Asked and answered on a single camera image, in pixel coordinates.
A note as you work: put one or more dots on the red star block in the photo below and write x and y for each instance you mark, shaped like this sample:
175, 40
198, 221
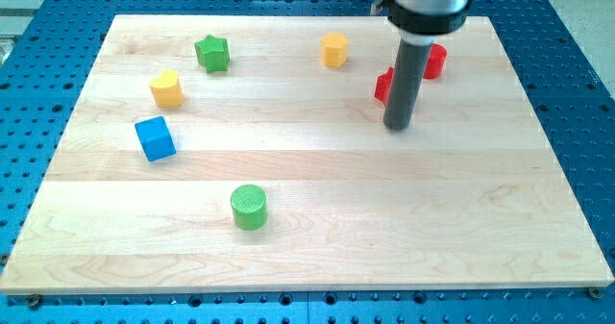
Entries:
383, 85

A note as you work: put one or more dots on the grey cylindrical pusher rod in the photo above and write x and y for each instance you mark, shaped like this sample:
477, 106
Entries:
408, 73

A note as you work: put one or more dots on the light wooden board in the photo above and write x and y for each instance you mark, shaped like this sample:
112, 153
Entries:
470, 195

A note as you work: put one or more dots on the blue perforated table plate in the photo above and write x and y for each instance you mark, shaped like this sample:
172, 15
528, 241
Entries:
41, 80

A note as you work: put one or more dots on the yellow hexagon block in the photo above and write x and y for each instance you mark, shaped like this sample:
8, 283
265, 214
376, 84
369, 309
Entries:
334, 49

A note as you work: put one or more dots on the yellow heart block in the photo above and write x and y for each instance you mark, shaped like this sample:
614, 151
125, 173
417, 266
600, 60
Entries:
166, 89

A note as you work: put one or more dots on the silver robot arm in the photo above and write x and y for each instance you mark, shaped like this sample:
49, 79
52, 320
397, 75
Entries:
420, 23

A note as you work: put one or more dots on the green cylinder block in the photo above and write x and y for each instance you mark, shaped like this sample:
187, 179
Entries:
248, 204

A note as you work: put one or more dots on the green star block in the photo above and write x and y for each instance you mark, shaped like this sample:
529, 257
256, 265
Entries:
213, 53

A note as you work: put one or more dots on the red cylinder block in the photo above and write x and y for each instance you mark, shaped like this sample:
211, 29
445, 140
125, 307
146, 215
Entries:
436, 60

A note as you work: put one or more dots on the blue cube block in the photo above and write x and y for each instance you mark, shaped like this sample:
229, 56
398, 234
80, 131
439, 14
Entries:
155, 138

